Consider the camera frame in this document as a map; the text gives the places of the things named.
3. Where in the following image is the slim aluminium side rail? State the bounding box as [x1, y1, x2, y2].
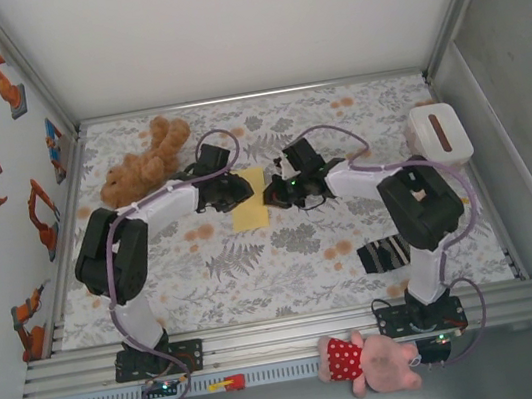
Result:
[16, 131, 118, 356]

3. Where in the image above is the pink plush pig red dress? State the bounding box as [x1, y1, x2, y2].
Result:
[311, 319, 426, 399]

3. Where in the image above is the wide grooved aluminium rail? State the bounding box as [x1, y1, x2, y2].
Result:
[16, 276, 532, 399]

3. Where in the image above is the aluminium frame post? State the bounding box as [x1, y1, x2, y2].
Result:
[410, 0, 528, 84]
[0, 0, 88, 151]

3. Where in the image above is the black white striped sock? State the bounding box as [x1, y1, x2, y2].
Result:
[355, 232, 416, 278]

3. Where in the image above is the brown teddy bear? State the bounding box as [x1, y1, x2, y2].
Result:
[89, 111, 203, 219]

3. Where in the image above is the yellow paper sheet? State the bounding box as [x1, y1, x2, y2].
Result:
[223, 165, 273, 234]

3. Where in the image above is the white tissue box brown slot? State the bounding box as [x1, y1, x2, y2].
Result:
[402, 98, 478, 182]

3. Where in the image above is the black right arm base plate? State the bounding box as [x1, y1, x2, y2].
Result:
[372, 293, 469, 345]

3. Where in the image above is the perforated grey cable duct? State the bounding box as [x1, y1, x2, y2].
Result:
[64, 358, 325, 399]

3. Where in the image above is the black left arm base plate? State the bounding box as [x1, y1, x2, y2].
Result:
[111, 337, 208, 385]

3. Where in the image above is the floral patterned table mat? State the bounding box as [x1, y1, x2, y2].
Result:
[27, 61, 516, 353]

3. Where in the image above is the thin aluminium frame rail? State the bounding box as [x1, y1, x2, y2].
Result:
[75, 64, 429, 130]

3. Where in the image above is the blue orange wall sticker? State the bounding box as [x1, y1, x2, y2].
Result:
[41, 114, 73, 187]

